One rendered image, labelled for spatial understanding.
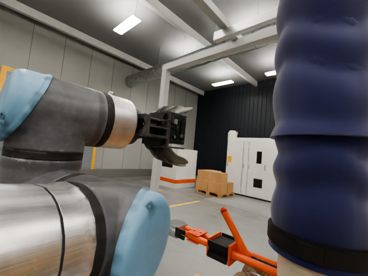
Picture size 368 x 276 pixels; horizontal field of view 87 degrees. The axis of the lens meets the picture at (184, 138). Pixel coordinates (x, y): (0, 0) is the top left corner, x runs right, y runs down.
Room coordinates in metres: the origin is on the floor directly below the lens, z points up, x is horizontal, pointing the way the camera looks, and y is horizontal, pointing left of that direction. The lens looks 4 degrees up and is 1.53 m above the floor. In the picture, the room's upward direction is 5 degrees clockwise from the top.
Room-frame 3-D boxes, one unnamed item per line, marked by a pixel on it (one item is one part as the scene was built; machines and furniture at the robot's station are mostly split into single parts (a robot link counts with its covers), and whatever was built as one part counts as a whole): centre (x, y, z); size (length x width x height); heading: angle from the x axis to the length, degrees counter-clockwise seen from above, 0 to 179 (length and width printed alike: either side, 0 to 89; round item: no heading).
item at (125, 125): (0.34, 0.12, 1.58); 0.09 x 0.05 x 0.10; 49
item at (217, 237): (0.67, -0.16, 1.24); 0.10 x 0.08 x 0.06; 139
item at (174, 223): (0.81, 0.00, 1.23); 0.07 x 0.07 x 0.04; 49
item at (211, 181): (8.01, -1.43, 0.45); 1.21 x 1.02 x 0.90; 47
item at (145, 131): (0.39, 0.06, 1.58); 0.12 x 0.09 x 0.08; 139
